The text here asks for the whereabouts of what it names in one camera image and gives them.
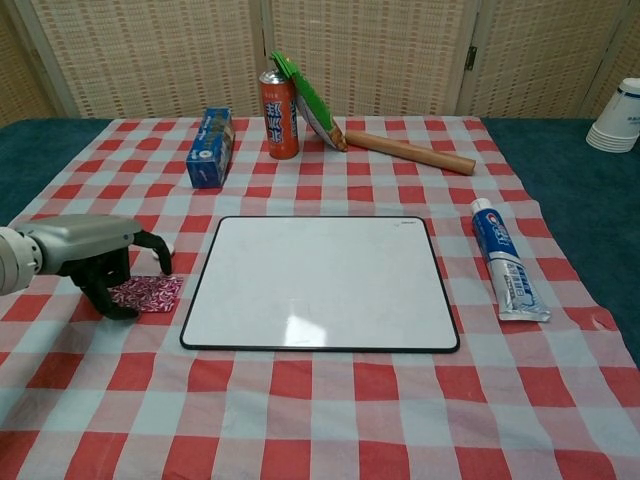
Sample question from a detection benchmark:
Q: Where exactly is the white board black frame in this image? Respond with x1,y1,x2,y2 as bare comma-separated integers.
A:
179,215,461,355

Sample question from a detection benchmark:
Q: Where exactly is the dark blue table cover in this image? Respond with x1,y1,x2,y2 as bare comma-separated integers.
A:
0,117,640,369

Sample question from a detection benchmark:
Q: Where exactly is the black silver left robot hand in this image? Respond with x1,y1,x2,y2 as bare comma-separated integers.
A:
14,213,177,322

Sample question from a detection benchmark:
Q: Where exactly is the green snack bag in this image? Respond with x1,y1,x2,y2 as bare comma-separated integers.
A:
269,50,350,153

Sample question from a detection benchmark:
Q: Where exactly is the red white checkered tablecloth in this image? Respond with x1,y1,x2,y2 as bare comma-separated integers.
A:
0,116,640,480

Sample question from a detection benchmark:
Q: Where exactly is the wooden rolling pin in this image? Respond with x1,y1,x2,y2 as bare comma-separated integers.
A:
345,129,477,177

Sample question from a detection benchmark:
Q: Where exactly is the red patterned candy packet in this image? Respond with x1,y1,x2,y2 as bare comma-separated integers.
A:
109,273,184,314

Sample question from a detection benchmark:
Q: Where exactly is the blue rectangular carton box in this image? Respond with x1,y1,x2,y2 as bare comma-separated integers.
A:
185,106,237,190

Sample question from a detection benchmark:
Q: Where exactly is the orange drink can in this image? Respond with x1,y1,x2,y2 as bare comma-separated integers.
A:
258,68,301,160

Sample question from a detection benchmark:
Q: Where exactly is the white paper cup stack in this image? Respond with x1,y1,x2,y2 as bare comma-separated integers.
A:
585,77,640,153

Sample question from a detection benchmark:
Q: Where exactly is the blue white toothpaste tube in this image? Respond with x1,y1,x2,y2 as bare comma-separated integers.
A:
470,197,552,322

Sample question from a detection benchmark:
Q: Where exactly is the woven bamboo screen panel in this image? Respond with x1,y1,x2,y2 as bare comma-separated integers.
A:
582,0,640,120
14,0,267,120
0,0,66,129
457,0,624,120
262,0,479,119

